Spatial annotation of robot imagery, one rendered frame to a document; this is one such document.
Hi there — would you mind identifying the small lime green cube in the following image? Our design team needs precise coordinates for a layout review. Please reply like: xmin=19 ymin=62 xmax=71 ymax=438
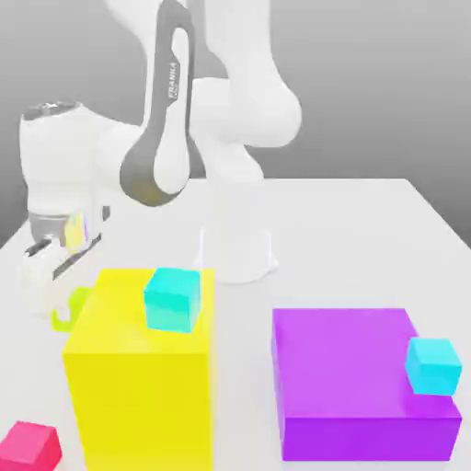
xmin=50 ymin=286 xmax=94 ymax=333

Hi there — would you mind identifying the small cyan cube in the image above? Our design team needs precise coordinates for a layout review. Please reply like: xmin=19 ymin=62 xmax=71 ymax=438
xmin=404 ymin=337 xmax=464 ymax=397

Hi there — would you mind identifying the small pink cube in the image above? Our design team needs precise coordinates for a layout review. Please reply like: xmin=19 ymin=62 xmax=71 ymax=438
xmin=0 ymin=420 xmax=63 ymax=471

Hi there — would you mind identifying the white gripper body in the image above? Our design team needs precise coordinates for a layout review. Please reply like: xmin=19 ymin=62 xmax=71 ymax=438
xmin=18 ymin=233 xmax=104 ymax=316

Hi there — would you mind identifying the small turquoise cube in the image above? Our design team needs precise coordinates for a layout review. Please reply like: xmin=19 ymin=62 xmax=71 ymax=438
xmin=143 ymin=267 xmax=202 ymax=335

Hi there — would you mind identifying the large purple box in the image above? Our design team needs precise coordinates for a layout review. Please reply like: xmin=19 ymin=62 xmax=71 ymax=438
xmin=270 ymin=307 xmax=464 ymax=463

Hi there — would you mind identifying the large yellow box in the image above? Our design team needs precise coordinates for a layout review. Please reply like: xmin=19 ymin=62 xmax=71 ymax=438
xmin=61 ymin=268 xmax=217 ymax=471

